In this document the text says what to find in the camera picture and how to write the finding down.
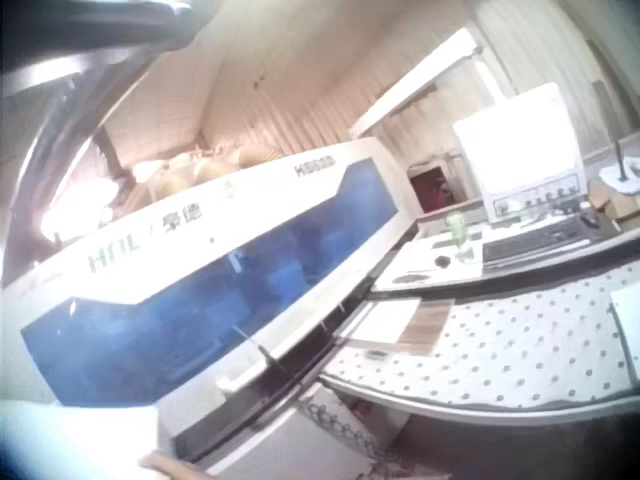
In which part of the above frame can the person's right hand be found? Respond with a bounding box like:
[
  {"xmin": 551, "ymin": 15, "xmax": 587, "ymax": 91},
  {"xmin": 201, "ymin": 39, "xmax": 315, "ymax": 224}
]
[{"xmin": 140, "ymin": 452, "xmax": 202, "ymax": 480}]

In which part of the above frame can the brown striped board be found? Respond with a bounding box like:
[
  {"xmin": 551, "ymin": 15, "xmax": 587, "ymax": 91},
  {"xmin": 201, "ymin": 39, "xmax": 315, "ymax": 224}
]
[{"xmin": 396, "ymin": 303, "xmax": 452, "ymax": 352}]

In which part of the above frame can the cardboard box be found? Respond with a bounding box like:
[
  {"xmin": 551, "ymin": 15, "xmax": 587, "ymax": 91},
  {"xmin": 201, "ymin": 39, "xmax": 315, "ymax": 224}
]
[{"xmin": 586, "ymin": 176, "xmax": 640, "ymax": 225}]

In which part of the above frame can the heap of pale sacks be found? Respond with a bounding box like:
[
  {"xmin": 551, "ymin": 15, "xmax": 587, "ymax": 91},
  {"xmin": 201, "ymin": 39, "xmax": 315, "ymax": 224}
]
[{"xmin": 98, "ymin": 143, "xmax": 282, "ymax": 207}]

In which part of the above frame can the white console desk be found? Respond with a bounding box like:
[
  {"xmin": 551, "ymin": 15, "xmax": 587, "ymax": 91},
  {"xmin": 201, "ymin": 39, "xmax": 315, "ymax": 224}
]
[{"xmin": 368, "ymin": 209, "xmax": 640, "ymax": 297}]

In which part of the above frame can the white machine with blue window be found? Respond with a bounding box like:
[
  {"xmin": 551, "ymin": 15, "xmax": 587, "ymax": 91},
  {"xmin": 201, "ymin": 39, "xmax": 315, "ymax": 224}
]
[{"xmin": 0, "ymin": 137, "xmax": 422, "ymax": 480}]

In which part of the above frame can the white panel sheet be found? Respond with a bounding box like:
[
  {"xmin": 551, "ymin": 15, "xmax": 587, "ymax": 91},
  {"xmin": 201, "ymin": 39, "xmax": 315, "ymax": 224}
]
[{"xmin": 609, "ymin": 286, "xmax": 640, "ymax": 374}]

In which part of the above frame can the white paper sheet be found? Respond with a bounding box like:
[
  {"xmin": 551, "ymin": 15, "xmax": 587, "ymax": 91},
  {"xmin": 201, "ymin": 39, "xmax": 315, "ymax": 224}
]
[{"xmin": 348, "ymin": 296, "xmax": 422, "ymax": 344}]

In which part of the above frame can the black cable chain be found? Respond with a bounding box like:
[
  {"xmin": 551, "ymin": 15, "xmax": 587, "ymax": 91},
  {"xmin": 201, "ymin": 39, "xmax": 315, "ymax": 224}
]
[{"xmin": 298, "ymin": 398, "xmax": 384, "ymax": 474}]

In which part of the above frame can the black keyboard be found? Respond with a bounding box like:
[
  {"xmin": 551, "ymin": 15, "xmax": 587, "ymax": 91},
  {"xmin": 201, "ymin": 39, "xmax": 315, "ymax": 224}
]
[{"xmin": 481, "ymin": 222, "xmax": 595, "ymax": 267}]

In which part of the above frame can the white overhead beam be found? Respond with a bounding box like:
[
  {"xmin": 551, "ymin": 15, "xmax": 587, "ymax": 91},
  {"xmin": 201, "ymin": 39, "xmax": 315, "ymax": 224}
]
[{"xmin": 348, "ymin": 26, "xmax": 484, "ymax": 142}]

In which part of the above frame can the red cabinet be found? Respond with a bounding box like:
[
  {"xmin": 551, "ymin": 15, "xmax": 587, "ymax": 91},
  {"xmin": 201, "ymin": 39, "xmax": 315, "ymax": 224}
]
[{"xmin": 409, "ymin": 166, "xmax": 469, "ymax": 215}]

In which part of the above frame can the green plastic bottle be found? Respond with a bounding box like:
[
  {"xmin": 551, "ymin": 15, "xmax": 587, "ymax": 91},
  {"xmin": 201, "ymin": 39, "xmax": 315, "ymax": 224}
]
[{"xmin": 446, "ymin": 211, "xmax": 474, "ymax": 264}]

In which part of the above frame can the white control monitor box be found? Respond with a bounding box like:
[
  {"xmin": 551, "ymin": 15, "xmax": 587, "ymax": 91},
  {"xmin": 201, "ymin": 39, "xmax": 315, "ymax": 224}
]
[{"xmin": 452, "ymin": 82, "xmax": 589, "ymax": 224}]

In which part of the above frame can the white dotted work table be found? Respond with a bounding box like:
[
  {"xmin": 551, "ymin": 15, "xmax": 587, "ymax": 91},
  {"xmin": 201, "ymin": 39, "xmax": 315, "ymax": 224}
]
[{"xmin": 319, "ymin": 259, "xmax": 640, "ymax": 417}]

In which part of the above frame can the black upright rod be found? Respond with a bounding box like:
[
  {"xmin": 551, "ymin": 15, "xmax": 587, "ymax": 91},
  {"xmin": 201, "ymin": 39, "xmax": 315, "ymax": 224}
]
[{"xmin": 613, "ymin": 136, "xmax": 630, "ymax": 182}]

